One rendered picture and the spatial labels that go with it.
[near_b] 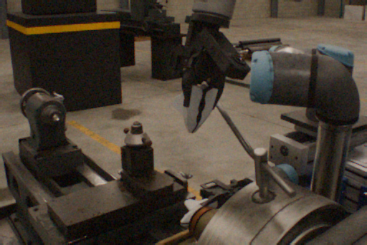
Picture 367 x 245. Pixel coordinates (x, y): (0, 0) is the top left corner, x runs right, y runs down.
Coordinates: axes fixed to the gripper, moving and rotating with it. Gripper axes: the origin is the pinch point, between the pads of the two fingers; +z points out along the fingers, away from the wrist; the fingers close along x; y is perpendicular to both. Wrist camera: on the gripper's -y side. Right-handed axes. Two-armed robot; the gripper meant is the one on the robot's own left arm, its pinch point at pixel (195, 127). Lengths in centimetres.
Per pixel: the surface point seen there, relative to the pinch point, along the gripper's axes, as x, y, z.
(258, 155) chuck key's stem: 0.2, -15.9, 0.1
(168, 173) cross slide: -34, 46, 27
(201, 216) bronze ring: -8.2, 1.3, 19.2
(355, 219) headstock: -6.6, -30.6, 4.8
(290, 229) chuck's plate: -1.9, -23.5, 9.1
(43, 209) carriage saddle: 2, 59, 44
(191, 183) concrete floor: -172, 180, 90
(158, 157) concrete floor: -179, 242, 88
